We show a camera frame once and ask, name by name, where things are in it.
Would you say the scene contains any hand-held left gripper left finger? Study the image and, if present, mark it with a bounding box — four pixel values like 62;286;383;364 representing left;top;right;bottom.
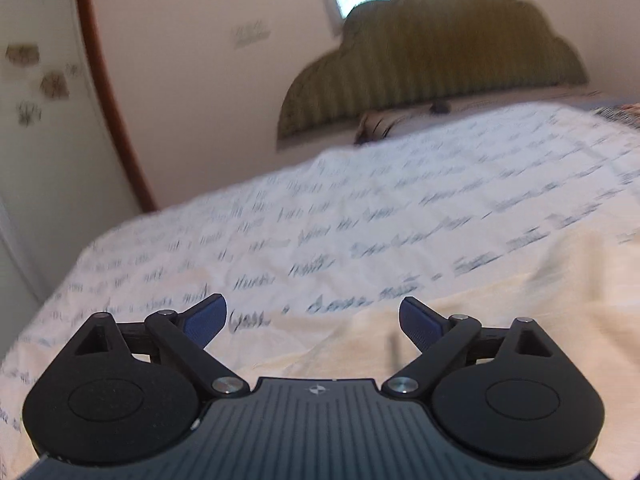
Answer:
75;293;251;398

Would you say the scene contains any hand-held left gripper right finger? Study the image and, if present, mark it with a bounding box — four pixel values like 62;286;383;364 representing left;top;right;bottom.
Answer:
382;296;553;401

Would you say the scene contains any cream blanket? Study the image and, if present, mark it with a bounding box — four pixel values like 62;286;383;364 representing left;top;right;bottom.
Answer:
225;220;640;478

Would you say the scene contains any white script-printed bedsheet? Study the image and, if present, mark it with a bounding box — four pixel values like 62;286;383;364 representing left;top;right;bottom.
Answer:
0;100;640;480

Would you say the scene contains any striped pillow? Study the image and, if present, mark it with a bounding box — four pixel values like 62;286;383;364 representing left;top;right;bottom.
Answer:
354;110;416;146

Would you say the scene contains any white wardrobe door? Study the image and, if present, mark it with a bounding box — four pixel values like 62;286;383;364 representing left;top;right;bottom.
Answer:
0;0;143;306

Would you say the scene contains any green padded headboard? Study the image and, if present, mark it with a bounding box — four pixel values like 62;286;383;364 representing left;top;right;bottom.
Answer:
276;0;591;151

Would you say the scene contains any brown flower sticker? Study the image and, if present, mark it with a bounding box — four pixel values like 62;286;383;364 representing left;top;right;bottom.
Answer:
5;42;41;67
16;101;43;127
39;72;70;101

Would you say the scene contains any patterned cloth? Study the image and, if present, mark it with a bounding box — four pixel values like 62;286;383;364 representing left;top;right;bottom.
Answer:
595;101;640;123

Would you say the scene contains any brown wooden door frame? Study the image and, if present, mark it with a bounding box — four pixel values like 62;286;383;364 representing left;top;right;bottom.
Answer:
72;0;161;212

